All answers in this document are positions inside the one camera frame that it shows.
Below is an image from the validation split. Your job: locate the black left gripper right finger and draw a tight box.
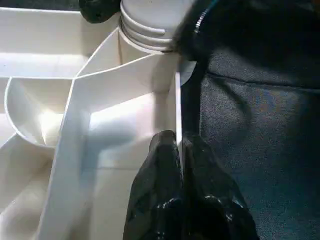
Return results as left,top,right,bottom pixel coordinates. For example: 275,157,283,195
182,134,261,240

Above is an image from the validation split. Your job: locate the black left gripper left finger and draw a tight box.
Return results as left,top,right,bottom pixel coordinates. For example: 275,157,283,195
123,129,185,240

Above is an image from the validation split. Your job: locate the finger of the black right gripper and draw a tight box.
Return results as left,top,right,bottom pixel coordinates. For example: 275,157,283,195
79,0,121,24
171,0,251,63

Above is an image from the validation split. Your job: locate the white plastic table leg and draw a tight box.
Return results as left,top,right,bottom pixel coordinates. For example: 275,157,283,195
119,0,196,53

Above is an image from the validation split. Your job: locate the white plastic table top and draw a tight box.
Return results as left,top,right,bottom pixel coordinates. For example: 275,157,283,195
0,7,197,240

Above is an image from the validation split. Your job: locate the black shiny table mat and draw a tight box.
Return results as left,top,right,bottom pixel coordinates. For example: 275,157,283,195
0,0,320,240

